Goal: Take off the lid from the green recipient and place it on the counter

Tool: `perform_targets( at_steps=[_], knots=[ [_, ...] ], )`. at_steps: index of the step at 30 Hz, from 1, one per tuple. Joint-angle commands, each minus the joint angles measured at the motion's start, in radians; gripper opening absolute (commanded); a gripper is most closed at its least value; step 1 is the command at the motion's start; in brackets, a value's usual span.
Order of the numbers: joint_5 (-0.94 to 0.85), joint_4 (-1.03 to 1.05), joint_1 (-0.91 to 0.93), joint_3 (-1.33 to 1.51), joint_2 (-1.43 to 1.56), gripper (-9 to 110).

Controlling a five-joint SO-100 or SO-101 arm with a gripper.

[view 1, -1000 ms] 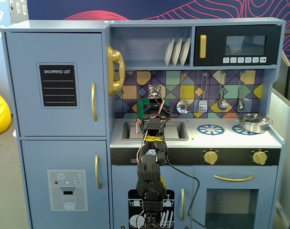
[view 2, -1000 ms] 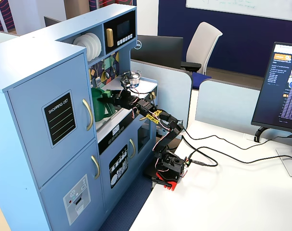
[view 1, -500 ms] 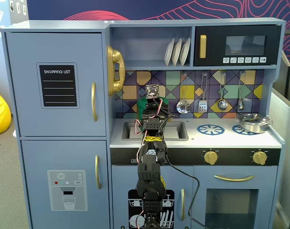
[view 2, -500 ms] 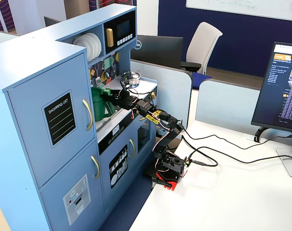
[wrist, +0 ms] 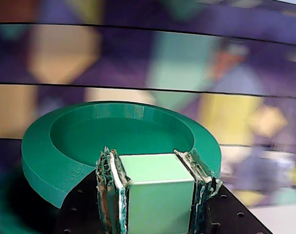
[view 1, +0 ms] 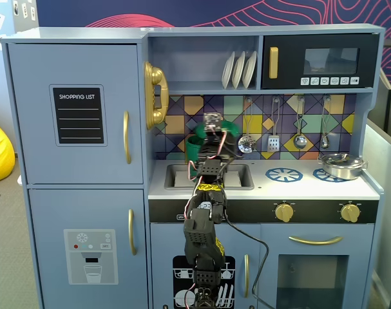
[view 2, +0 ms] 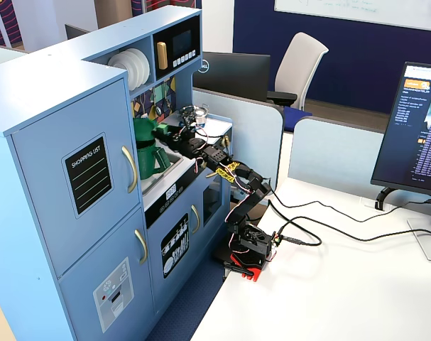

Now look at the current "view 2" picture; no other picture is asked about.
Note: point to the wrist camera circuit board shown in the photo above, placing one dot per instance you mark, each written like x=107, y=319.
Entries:
x=187, y=115

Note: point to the black Dell monitor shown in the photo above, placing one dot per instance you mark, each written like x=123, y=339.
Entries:
x=233, y=76

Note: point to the clear glass cup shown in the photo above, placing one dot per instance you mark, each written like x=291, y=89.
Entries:
x=202, y=115

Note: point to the light blue toy kitchen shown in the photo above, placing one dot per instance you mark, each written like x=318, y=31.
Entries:
x=59, y=106

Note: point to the gold oven knob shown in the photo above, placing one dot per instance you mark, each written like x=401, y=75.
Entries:
x=226, y=140

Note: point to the rounded light blue partition panel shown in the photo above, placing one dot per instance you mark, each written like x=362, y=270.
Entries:
x=250, y=135

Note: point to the black dishwasher picture sticker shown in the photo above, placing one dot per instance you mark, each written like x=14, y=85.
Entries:
x=175, y=245

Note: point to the green pitcher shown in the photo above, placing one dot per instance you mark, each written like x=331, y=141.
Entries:
x=147, y=160

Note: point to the low light blue partition panel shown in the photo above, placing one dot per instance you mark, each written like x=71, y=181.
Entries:
x=336, y=156

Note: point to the switched-on computer monitor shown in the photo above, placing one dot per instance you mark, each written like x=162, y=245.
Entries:
x=424, y=135

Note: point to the white toy plate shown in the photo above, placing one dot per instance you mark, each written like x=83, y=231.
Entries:
x=141, y=67
x=117, y=62
x=130, y=65

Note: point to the red and blue wavy panel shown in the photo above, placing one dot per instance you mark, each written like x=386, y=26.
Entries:
x=5, y=21

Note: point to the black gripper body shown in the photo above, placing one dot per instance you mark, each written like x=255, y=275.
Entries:
x=174, y=139

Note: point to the whiteboard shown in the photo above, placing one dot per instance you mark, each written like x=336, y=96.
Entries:
x=360, y=10

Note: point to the red and black table clamp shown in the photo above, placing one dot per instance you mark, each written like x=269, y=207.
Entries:
x=245, y=271

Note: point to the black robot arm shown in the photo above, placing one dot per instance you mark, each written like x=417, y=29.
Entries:
x=254, y=193

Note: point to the green lid with knob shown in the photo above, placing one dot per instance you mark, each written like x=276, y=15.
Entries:
x=144, y=129

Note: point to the white office chair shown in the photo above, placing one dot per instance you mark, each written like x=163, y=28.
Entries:
x=300, y=67

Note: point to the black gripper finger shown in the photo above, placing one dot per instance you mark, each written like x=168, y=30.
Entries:
x=170, y=143
x=173, y=134

